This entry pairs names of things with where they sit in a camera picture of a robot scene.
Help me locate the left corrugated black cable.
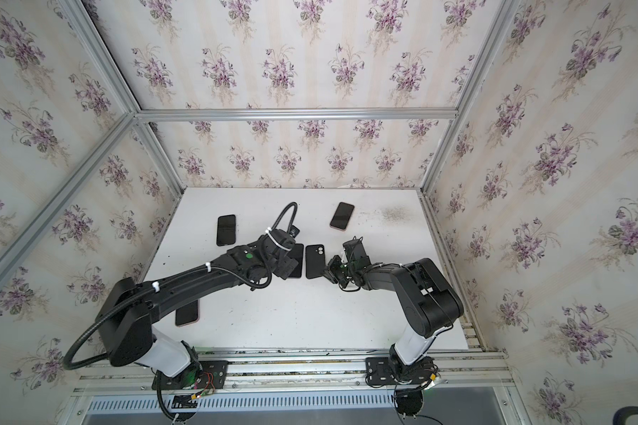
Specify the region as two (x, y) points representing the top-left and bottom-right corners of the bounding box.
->
(62, 201), (299, 371)

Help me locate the black phone case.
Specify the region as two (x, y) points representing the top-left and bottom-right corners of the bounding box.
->
(305, 244), (326, 279)

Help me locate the aluminium frame cage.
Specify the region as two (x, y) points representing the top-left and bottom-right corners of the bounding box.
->
(0, 1), (520, 290)

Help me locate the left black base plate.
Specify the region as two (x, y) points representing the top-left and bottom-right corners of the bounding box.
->
(161, 361), (230, 391)

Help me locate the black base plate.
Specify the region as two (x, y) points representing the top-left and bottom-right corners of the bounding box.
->
(161, 361), (230, 391)
(365, 357), (439, 388)

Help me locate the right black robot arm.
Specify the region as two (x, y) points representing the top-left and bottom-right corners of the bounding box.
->
(323, 238), (464, 381)

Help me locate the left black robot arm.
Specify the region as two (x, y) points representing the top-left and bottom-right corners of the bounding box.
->
(97, 226), (300, 377)

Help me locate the white vented grille strip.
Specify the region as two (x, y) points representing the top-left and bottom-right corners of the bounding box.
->
(87, 390), (394, 415)

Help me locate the aluminium rail base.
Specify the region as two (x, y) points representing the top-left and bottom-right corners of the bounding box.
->
(73, 349), (516, 395)

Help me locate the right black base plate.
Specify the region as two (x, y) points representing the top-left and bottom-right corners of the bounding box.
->
(365, 357), (439, 388)

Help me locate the pink-cased phone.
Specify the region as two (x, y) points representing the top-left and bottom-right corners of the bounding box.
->
(175, 300), (200, 327)
(330, 202), (354, 230)

